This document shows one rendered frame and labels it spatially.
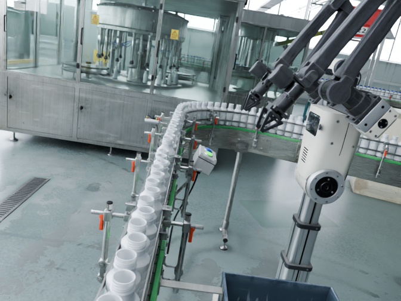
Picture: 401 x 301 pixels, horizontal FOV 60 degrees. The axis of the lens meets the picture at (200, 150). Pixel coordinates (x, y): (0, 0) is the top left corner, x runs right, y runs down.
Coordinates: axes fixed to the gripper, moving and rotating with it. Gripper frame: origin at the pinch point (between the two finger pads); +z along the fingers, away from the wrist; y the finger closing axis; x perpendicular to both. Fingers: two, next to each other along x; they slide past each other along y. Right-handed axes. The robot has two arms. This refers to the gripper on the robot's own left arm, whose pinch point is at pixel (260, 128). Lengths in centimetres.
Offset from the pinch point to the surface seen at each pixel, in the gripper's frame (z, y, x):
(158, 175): 28.5, 27.6, -21.9
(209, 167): 25.9, -14.1, -0.2
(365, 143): -40, -112, 103
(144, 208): 30, 48, -23
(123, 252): 31, 65, -25
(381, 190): -41, -294, 282
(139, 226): 30, 57, -23
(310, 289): 24, 40, 30
